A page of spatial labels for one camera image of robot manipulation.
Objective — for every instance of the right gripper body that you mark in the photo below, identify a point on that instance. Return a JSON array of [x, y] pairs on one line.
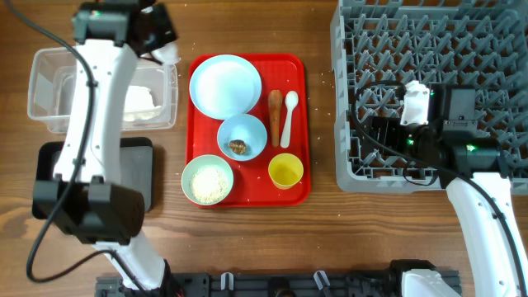
[[374, 138]]

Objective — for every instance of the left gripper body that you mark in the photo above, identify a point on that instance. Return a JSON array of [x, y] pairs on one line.
[[162, 32]]

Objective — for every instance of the white tissue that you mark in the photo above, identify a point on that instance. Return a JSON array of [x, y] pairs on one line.
[[139, 104]]

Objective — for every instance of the large light blue plate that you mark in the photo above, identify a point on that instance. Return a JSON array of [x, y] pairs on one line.
[[225, 85]]

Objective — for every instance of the small light blue bowl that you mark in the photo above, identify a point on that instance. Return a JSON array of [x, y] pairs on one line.
[[246, 128]]

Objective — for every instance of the brown food scrap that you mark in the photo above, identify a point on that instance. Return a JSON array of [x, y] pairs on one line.
[[238, 146]]

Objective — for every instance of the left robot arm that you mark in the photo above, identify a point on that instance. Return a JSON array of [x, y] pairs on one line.
[[84, 196]]

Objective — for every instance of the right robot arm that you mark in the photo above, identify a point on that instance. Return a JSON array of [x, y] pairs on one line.
[[438, 129]]

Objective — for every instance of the grey dishwasher rack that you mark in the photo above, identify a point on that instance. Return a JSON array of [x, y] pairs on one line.
[[477, 44]]

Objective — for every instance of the white plastic spoon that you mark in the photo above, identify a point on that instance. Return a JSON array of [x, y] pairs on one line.
[[291, 102]]

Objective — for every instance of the yellow cup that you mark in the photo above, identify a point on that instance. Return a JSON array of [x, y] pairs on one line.
[[285, 170]]

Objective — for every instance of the clear plastic bin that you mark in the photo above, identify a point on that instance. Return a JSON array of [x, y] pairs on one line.
[[52, 82]]

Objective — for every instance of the carrot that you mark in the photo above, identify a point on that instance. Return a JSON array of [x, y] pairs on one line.
[[275, 100]]

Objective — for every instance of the red serving tray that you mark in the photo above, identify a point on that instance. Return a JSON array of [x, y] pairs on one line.
[[253, 186]]

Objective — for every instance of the black tray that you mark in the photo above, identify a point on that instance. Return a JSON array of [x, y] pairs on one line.
[[136, 165]]

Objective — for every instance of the green bowl of rice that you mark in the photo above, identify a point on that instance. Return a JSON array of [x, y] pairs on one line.
[[207, 180]]

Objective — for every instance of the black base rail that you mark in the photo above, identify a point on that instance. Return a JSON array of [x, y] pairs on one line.
[[203, 284]]

